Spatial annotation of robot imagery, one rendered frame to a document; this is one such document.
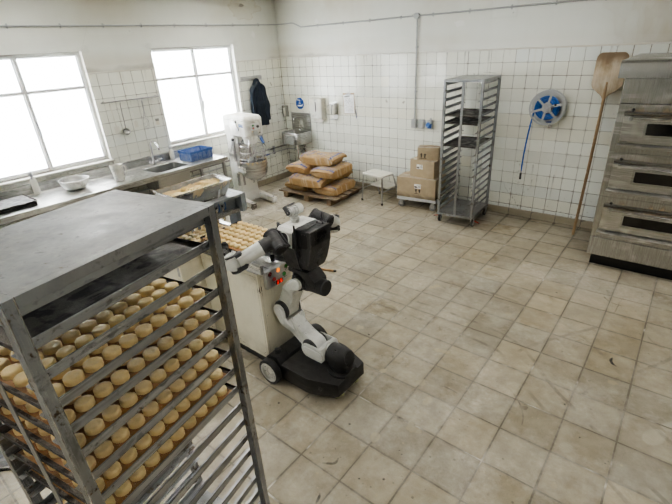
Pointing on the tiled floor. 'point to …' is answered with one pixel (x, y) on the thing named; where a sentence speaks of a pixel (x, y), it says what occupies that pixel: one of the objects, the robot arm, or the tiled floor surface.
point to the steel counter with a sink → (174, 170)
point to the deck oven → (638, 174)
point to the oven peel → (607, 66)
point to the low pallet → (320, 194)
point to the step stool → (379, 181)
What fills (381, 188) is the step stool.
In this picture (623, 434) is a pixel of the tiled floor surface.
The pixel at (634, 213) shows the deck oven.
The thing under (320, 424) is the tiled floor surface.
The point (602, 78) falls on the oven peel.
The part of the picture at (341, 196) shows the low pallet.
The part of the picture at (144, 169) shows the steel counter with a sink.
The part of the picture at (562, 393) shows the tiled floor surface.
